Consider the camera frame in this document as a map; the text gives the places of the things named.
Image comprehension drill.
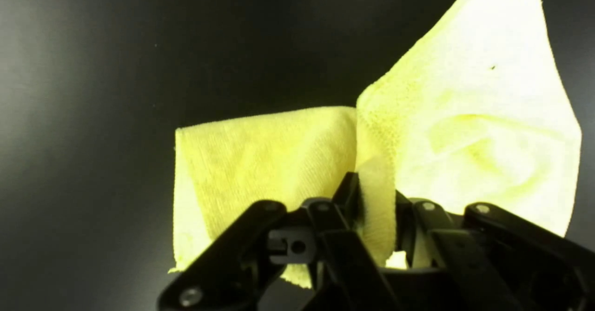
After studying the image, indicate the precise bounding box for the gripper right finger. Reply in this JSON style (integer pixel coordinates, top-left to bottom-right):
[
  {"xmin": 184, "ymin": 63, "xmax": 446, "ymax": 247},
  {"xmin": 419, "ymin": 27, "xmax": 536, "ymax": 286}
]
[{"xmin": 395, "ymin": 191, "xmax": 595, "ymax": 311}]

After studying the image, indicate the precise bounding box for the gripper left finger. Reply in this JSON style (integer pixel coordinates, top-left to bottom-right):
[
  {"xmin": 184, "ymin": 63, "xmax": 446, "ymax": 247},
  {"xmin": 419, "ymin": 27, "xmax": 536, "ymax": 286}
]
[{"xmin": 157, "ymin": 172, "xmax": 401, "ymax": 311}]

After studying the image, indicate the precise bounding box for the yellow microfiber towel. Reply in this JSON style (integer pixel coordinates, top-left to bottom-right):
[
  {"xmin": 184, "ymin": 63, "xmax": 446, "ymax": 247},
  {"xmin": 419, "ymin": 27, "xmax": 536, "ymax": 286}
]
[{"xmin": 168, "ymin": 0, "xmax": 582, "ymax": 289}]

